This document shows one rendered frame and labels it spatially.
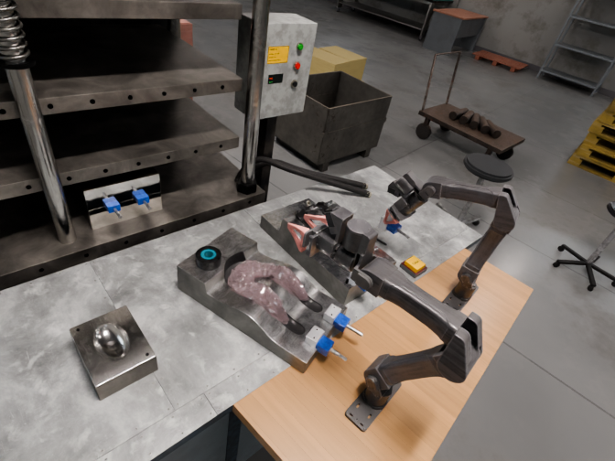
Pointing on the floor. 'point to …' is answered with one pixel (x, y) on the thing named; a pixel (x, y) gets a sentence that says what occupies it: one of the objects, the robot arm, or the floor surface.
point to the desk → (453, 29)
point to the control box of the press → (276, 76)
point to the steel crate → (334, 119)
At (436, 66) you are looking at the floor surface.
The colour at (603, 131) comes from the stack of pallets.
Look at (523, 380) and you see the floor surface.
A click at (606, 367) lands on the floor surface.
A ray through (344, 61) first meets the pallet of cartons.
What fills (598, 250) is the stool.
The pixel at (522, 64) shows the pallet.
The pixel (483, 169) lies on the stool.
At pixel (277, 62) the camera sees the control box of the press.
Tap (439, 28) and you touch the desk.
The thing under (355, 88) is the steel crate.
